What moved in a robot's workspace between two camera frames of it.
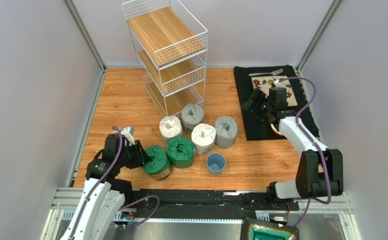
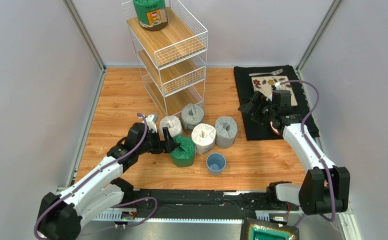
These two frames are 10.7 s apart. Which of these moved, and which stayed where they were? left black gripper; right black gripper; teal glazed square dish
Moved: left black gripper
Stayed: teal glazed square dish; right black gripper
